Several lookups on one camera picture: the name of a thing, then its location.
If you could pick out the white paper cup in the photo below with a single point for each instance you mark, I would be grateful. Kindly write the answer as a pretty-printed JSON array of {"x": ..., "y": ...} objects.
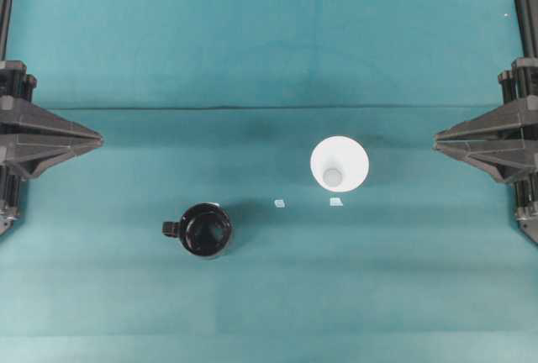
[{"x": 339, "y": 164}]

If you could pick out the black cup holder with handle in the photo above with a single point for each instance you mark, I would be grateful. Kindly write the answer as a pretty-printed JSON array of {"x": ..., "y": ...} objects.
[{"x": 204, "y": 230}]

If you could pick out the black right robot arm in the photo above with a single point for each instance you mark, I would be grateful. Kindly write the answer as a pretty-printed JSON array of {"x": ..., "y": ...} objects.
[{"x": 520, "y": 81}]

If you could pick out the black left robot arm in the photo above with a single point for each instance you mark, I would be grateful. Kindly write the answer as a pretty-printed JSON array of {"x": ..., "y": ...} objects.
[{"x": 15, "y": 82}]

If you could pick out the small clear tape right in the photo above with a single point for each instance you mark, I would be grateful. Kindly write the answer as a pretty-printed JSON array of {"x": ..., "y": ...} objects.
[{"x": 336, "y": 202}]

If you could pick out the small clear tape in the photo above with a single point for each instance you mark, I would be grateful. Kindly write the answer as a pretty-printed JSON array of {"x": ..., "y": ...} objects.
[
  {"x": 279, "y": 203},
  {"x": 336, "y": 202}
]

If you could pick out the teal table cloth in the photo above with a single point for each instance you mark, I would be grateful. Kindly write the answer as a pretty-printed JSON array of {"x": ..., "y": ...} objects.
[{"x": 223, "y": 101}]

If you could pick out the small clear tape left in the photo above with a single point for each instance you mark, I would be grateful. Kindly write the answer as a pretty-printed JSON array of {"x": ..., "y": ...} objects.
[{"x": 279, "y": 203}]

